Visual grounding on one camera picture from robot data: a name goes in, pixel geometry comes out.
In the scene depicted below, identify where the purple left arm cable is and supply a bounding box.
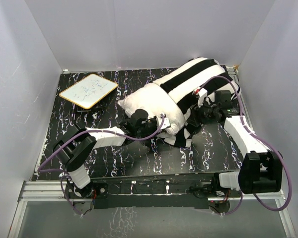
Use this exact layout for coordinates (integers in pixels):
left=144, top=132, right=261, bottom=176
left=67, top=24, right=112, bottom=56
left=37, top=115, right=167, bottom=216

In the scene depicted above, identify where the aluminium table frame rail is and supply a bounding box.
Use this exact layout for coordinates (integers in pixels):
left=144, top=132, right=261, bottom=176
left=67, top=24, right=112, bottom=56
left=9, top=178, right=296, bottom=238

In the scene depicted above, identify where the white pillow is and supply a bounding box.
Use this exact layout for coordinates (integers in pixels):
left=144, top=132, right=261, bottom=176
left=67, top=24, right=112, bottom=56
left=118, top=83, right=185, bottom=138

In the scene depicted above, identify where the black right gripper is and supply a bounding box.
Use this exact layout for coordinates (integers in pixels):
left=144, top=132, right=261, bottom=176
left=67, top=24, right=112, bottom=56
left=186, top=98, right=219, bottom=126

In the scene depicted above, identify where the yellow framed whiteboard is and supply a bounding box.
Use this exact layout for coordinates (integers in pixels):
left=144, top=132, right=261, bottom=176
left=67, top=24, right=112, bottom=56
left=59, top=74, right=118, bottom=109

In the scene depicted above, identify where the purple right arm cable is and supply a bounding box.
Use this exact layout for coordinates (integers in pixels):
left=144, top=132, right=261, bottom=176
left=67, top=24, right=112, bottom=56
left=196, top=75, right=294, bottom=215

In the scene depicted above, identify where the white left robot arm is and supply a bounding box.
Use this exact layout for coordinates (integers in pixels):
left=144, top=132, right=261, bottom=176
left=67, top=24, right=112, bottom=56
left=53, top=109, right=171, bottom=198

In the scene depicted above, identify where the black white striped pillowcase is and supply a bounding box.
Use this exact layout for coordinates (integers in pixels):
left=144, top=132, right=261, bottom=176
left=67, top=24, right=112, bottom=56
left=153, top=57, right=241, bottom=147

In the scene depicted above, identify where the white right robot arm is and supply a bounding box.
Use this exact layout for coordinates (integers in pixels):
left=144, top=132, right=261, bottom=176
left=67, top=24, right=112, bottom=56
left=191, top=89, right=283, bottom=197

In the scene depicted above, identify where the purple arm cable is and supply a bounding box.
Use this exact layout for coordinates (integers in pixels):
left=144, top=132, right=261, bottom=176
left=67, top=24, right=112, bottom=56
left=37, top=115, right=167, bottom=216
left=196, top=75, right=294, bottom=215

